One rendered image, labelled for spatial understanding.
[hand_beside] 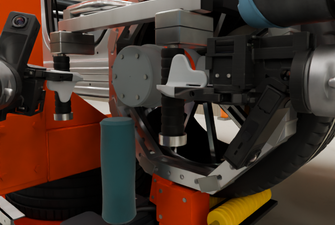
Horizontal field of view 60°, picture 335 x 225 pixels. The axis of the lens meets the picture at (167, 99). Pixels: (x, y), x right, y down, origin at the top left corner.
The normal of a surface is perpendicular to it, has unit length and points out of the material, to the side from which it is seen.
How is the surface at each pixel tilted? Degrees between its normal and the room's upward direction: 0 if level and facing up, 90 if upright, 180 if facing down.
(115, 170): 92
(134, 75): 90
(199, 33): 90
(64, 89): 101
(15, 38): 64
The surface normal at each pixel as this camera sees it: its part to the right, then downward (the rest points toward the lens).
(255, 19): -0.51, 0.80
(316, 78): -0.68, 0.04
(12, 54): 0.07, -0.36
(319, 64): -0.61, -0.37
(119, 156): 0.27, 0.09
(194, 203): 0.74, 0.07
